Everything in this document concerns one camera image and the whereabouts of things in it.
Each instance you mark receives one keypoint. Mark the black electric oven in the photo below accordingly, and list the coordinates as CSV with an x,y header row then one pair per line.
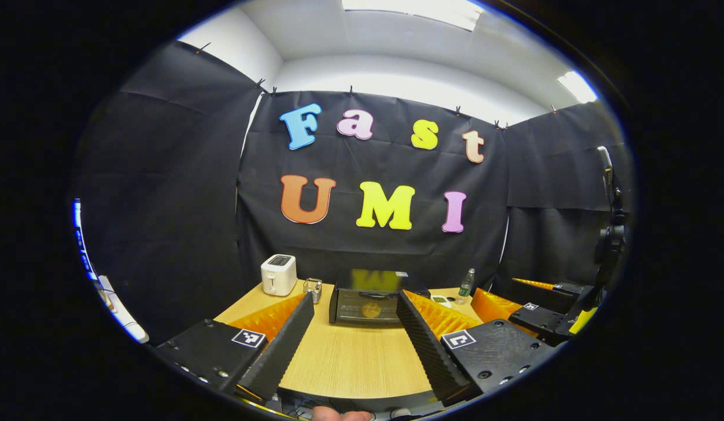
x,y
350,314

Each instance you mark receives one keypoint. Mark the round golden bread bun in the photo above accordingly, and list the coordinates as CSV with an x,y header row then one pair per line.
x,y
371,310

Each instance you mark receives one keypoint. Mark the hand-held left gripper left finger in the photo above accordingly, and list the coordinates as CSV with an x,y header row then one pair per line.
x,y
283,351

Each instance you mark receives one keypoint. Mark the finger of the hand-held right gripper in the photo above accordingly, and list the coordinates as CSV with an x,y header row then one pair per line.
x,y
564,295
537,321

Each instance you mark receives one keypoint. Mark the white printed banner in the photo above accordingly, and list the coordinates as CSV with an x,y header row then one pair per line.
x,y
125,318

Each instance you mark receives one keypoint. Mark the white toaster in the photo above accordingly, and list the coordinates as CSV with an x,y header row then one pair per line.
x,y
278,276

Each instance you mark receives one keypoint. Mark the clear plastic water bottle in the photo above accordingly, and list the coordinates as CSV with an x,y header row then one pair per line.
x,y
466,285

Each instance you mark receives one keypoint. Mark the ceiling light panel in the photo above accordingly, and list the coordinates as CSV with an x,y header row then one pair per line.
x,y
577,86

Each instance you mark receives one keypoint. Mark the small white seasoning dish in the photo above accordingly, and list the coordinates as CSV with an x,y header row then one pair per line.
x,y
441,301

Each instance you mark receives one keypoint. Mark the black backdrop cloth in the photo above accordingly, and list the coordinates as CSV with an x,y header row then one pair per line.
x,y
397,257

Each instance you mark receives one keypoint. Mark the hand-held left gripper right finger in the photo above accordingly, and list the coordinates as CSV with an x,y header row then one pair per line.
x,y
429,351

